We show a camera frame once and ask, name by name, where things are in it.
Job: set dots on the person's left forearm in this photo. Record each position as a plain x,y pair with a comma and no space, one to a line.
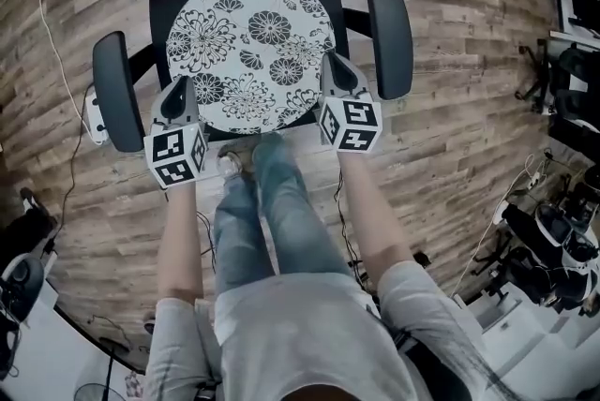
180,240

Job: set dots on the black standing fan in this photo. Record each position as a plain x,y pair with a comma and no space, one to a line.
94,392

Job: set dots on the person's left leg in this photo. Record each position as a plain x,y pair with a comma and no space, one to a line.
241,240

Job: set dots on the round floral black-white cushion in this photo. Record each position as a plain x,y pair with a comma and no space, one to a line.
248,52

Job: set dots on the person's grey shirt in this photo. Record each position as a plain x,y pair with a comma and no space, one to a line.
300,333

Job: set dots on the white desk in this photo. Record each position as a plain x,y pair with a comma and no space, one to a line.
539,352
47,357

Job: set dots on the person's right leg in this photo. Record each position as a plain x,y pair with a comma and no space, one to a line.
295,212

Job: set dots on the person's leg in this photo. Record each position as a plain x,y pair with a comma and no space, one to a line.
241,240
295,212

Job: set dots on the black office chair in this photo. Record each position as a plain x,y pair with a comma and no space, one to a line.
572,80
161,5

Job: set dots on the person's left shoe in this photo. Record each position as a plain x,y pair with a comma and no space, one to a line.
229,162

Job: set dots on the white black seat shell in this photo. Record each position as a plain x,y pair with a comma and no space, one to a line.
553,226

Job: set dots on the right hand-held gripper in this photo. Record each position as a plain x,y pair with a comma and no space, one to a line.
358,123

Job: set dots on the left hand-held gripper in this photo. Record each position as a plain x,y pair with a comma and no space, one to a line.
171,155

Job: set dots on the person's right forearm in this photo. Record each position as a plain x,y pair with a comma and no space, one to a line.
365,212

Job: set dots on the white power strip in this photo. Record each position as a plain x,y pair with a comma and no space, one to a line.
96,118

